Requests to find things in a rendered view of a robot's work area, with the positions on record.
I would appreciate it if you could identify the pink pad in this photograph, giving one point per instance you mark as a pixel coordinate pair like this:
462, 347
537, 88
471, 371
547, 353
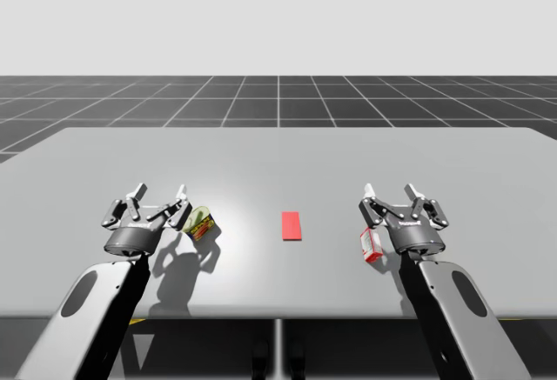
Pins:
291, 225

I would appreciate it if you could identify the red and white carton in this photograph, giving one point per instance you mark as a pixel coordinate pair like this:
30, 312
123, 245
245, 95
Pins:
371, 245

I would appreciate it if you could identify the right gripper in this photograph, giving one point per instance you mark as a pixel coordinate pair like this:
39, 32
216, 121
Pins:
415, 236

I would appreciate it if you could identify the green and blue rectangular can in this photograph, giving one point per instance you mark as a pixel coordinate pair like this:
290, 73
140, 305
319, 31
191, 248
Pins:
200, 228

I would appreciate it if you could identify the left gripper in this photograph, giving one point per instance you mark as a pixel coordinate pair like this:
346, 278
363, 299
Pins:
132, 238

